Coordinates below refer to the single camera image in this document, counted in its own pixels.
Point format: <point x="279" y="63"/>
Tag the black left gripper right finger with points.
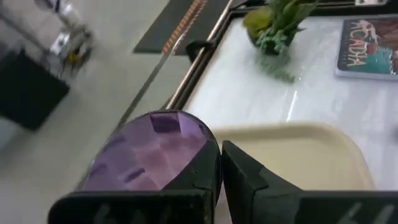
<point x="280" y="205"/>

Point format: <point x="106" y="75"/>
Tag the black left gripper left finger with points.
<point x="130" y="207"/>

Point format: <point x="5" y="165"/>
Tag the purple faceted plastic cup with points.
<point x="149" y="152"/>

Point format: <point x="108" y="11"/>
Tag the beige plastic tray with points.
<point x="298" y="155"/>

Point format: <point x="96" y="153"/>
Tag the black box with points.
<point x="28" y="90"/>

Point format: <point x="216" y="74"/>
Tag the black clamp knob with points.
<point x="197" y="48"/>

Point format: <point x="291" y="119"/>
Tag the green potted plant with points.
<point x="276" y="28"/>

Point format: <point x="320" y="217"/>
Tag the Arcadia illustrated book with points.
<point x="367" y="46"/>

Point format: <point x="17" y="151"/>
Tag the metal equipment stand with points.
<point x="66" y="37"/>

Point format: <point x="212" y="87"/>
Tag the black floor mat orange stripe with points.
<point x="177" y="28"/>

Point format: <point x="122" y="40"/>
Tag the metal table edge rail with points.
<point x="199" y="59"/>

